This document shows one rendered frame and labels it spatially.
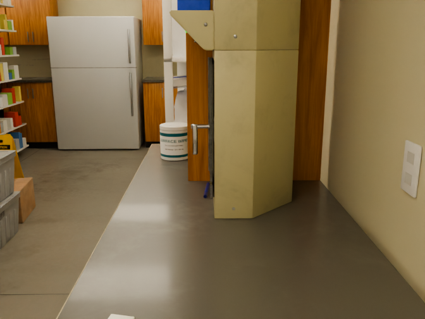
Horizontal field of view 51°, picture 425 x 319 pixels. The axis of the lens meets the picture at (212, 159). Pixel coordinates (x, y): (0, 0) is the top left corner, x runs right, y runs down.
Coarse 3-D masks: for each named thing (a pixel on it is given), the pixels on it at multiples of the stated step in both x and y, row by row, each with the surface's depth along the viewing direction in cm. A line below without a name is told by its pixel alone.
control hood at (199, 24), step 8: (176, 16) 113; (184, 16) 113; (192, 16) 113; (200, 16) 113; (208, 16) 113; (184, 24) 114; (192, 24) 114; (200, 24) 114; (208, 24) 114; (192, 32) 114; (200, 32) 114; (208, 32) 114; (200, 40) 115; (208, 40) 115; (208, 48) 115
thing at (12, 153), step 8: (0, 152) 331; (8, 152) 331; (0, 160) 311; (8, 160) 327; (0, 168) 314; (8, 168) 328; (0, 176) 314; (8, 176) 329; (0, 184) 316; (8, 184) 330; (0, 192) 317; (8, 192) 332; (0, 200) 318
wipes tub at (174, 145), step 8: (160, 128) 191; (168, 128) 188; (176, 128) 187; (184, 128) 189; (160, 136) 192; (168, 136) 188; (176, 136) 188; (184, 136) 190; (160, 144) 194; (168, 144) 189; (176, 144) 189; (184, 144) 191; (168, 152) 190; (176, 152) 190; (184, 152) 192; (168, 160) 192; (176, 160) 191
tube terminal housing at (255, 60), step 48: (240, 0) 112; (288, 0) 122; (240, 48) 115; (288, 48) 126; (240, 96) 119; (288, 96) 130; (240, 144) 122; (288, 144) 134; (240, 192) 125; (288, 192) 139
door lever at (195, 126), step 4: (192, 124) 125; (196, 124) 125; (200, 124) 126; (204, 124) 126; (208, 124) 126; (192, 128) 125; (196, 128) 125; (192, 132) 125; (196, 132) 125; (192, 136) 126; (196, 136) 126; (192, 140) 126; (196, 140) 126; (192, 144) 126; (196, 144) 126; (192, 148) 127; (196, 148) 127; (192, 152) 127; (196, 152) 127
